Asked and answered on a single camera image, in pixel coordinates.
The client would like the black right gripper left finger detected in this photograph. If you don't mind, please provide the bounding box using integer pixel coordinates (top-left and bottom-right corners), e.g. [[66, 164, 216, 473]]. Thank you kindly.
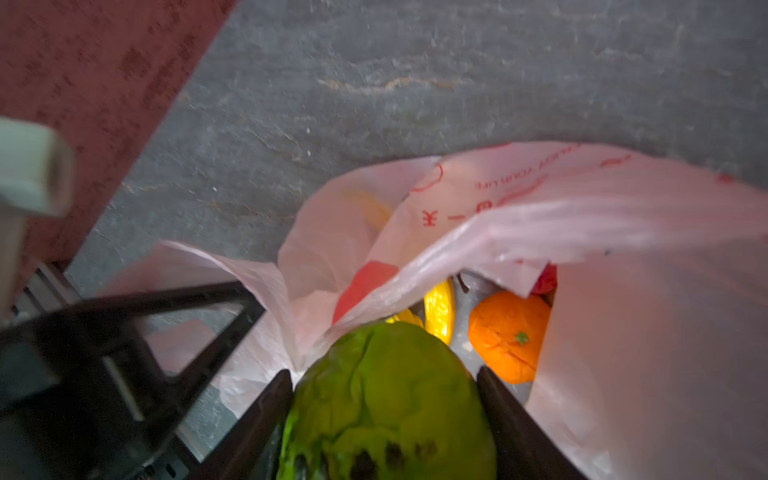
[[188, 370, 293, 480]]

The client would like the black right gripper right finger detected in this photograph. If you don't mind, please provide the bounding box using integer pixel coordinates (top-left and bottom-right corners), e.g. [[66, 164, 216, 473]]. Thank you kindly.
[[476, 366, 587, 480]]

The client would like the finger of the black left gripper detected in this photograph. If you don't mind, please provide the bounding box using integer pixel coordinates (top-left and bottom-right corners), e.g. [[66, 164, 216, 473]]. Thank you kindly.
[[1, 282, 264, 479]]

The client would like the green fake fruit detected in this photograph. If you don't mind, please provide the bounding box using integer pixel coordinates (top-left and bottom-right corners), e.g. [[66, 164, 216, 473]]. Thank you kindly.
[[277, 322, 497, 479]]

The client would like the pink plastic bag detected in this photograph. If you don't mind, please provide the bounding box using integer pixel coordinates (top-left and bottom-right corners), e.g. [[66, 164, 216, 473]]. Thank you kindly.
[[106, 142, 767, 479]]

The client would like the orange fake tangerine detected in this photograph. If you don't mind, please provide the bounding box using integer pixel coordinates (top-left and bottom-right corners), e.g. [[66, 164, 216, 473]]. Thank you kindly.
[[468, 291, 551, 384]]

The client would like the yellow fake banana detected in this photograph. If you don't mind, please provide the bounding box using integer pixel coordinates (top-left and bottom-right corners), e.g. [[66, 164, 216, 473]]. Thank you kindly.
[[385, 279, 456, 345]]

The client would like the red fake fruit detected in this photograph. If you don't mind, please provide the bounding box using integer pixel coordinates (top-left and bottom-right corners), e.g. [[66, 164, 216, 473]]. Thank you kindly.
[[531, 264, 558, 296]]

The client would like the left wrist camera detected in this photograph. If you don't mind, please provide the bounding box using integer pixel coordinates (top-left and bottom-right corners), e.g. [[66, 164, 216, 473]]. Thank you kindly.
[[1, 116, 75, 313]]

